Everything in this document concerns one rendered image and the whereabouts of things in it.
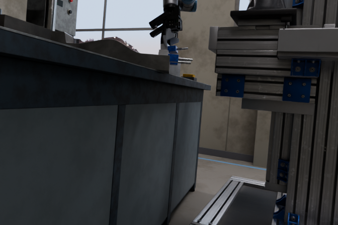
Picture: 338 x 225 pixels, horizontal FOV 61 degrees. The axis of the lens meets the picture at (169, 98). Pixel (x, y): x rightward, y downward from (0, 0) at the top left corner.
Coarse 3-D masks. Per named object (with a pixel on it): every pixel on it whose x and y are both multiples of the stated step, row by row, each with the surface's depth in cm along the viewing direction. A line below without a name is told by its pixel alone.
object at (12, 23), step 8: (0, 16) 65; (8, 16) 65; (0, 24) 65; (8, 24) 65; (16, 24) 68; (24, 24) 70; (32, 24) 72; (24, 32) 70; (32, 32) 72; (40, 32) 75; (48, 32) 78
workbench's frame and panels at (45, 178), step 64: (0, 64) 47; (64, 64) 57; (128, 64) 81; (0, 128) 49; (64, 128) 65; (128, 128) 96; (192, 128) 189; (0, 192) 50; (64, 192) 67; (128, 192) 101
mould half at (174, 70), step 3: (180, 63) 155; (171, 66) 141; (174, 66) 145; (177, 66) 150; (180, 66) 156; (171, 69) 141; (174, 69) 146; (177, 69) 151; (180, 69) 156; (171, 72) 142; (174, 72) 146; (177, 72) 151; (177, 75) 152
